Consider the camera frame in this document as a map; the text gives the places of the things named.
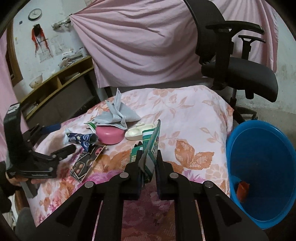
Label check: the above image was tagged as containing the round wall clock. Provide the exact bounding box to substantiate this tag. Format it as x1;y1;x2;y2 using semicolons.
28;8;41;21

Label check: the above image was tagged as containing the wooden shelf unit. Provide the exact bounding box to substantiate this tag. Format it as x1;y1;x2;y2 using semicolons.
20;56;102;127

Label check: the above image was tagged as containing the pink floral blanket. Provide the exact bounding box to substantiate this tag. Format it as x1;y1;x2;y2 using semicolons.
28;85;235;241

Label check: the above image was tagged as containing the black office chair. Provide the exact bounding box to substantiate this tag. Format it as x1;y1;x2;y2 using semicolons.
184;0;279;124

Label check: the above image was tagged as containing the white contact lens case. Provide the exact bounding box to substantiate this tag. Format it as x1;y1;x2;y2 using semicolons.
125;123;156;141

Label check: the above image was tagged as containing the wall rack with papers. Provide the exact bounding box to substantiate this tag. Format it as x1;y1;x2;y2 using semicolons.
52;20;72;31

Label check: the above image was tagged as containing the orange wrapper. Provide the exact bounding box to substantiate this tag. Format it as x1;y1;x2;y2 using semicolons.
236;181;250;203

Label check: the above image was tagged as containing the pink round container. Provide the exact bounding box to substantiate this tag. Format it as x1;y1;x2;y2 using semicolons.
95;125;125;145

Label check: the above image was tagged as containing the pink hanging sheet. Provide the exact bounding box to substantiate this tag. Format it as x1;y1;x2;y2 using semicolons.
69;0;281;88

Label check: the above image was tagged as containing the person's left hand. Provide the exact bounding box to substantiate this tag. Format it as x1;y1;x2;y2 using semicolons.
6;172;40;187

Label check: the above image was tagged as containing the black snack packet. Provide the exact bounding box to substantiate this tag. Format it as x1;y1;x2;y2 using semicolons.
70;144;109;183

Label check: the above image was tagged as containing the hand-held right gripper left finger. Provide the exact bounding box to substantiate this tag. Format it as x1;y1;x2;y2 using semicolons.
35;149;145;241

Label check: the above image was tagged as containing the red hanging tassel ornament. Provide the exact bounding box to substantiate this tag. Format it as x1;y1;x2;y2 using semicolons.
31;24;54;56

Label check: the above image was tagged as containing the blue plastic basin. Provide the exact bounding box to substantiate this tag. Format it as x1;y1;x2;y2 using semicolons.
225;120;295;230

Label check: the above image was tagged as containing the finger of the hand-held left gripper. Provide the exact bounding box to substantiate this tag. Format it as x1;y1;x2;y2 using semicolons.
23;123;62;149
50;144;76;160

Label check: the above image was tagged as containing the stack of papers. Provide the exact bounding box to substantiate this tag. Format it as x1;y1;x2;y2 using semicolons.
59;51;84;69

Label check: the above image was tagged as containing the grey crumpled cloth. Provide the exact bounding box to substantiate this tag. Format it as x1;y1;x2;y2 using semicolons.
92;88;141;129

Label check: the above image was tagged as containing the person's grey trouser leg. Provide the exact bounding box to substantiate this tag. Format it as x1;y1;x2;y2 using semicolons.
14;207;47;241

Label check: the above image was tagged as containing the blue patterned wrapper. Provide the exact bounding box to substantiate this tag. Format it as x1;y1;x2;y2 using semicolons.
65;132;99;153

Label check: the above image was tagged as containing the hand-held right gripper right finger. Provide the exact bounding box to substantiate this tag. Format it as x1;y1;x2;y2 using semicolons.
156;149;270;241

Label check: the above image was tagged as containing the white bowl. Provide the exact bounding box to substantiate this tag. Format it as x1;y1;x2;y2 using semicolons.
29;73;43;89

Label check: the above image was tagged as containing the green white carton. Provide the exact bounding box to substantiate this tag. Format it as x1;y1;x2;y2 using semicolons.
131;120;162;186

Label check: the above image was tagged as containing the pink curtain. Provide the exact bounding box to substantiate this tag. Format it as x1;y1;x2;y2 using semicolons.
0;35;22;160

